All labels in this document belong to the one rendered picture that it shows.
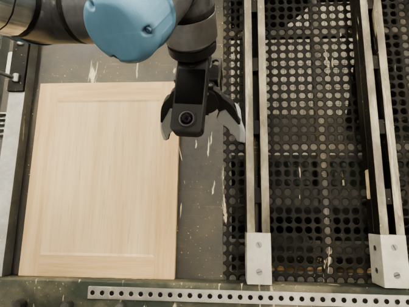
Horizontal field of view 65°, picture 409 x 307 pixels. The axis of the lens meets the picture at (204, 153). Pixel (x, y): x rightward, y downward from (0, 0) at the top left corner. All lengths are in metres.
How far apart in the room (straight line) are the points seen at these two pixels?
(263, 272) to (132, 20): 0.69
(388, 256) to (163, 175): 0.61
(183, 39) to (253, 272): 0.60
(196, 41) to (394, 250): 0.71
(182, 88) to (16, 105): 0.74
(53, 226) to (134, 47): 0.77
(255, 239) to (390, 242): 0.33
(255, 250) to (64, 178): 0.58
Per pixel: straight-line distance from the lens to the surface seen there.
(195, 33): 0.44
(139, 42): 0.32
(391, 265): 0.94
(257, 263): 0.86
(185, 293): 0.89
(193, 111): 0.44
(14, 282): 1.05
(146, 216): 0.93
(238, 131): 0.56
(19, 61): 1.17
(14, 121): 1.11
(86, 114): 1.04
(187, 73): 0.47
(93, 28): 0.34
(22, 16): 0.38
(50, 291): 1.00
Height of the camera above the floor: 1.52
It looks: 22 degrees down
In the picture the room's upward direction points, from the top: 2 degrees counter-clockwise
